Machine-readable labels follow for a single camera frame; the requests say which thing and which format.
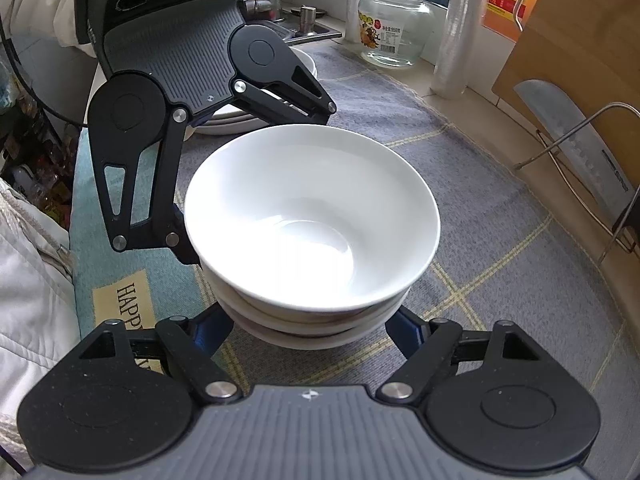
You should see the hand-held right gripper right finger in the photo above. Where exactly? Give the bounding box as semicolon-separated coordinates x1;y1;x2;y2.
376;306;542;406

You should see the white floral bowl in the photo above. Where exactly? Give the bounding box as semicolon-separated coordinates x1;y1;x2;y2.
184;125;442;313
201;262;412;336
216;297;403;350

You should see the grey plaid table mat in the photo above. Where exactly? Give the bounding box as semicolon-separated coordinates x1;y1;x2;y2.
69;42;638;480

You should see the oval white fruit-print dish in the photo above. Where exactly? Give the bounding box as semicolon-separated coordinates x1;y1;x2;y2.
207;47;318;123

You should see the person's white jacket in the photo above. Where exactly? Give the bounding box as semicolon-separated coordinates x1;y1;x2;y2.
0;180;83;461

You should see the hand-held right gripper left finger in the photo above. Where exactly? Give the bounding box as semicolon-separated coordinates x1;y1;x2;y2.
79;304;245;404

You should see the large clear glass jar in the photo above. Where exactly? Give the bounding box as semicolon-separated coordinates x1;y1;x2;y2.
357;0;438;68

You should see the person's left forearm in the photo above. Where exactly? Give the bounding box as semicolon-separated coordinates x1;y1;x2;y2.
10;0;96;53

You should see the yellow and red carton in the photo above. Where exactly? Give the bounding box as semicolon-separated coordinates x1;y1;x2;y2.
482;0;553;41

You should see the wooden cutting board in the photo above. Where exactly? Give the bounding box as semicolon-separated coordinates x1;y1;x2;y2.
492;0;640;281

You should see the round white fruit-print plate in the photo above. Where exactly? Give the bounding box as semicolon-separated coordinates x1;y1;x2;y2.
192;110;273;137

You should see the large black-handled kitchen knife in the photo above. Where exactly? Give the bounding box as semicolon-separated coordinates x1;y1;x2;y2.
514;80;632;231

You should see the metal sink faucet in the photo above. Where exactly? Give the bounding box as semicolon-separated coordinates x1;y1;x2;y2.
240;0;346;46

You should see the metal wire rack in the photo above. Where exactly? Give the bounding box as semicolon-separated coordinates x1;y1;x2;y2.
512;102;640;267

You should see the roll of clear film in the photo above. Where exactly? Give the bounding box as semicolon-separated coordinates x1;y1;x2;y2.
434;0;482;100

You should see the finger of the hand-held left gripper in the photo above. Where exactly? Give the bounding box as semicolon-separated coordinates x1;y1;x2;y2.
231;54;337;127
99;107;202;267

